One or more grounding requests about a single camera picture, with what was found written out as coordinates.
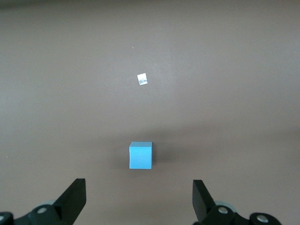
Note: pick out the blue block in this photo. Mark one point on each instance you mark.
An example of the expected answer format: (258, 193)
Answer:
(140, 157)

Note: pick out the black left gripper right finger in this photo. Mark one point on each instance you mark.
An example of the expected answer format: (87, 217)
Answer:
(204, 204)

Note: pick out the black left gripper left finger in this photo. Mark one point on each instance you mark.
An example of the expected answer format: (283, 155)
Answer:
(68, 201)

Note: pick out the small tape piece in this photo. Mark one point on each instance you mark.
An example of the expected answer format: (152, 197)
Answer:
(142, 79)

